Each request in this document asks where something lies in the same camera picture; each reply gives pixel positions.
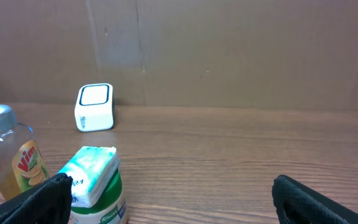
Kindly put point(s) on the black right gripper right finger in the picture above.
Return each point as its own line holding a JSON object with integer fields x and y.
{"x": 296, "y": 203}

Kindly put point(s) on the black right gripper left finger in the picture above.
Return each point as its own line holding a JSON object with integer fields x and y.
{"x": 47, "y": 203}

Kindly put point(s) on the green tissue pack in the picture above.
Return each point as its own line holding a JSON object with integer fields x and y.
{"x": 91, "y": 168}

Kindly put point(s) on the green white Knorr jar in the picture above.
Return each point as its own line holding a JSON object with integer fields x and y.
{"x": 111, "y": 207}

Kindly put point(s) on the yellow Vim bottle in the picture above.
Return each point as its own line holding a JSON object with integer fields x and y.
{"x": 21, "y": 163}

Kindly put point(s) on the white barcode scanner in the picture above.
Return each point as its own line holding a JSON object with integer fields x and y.
{"x": 94, "y": 109}

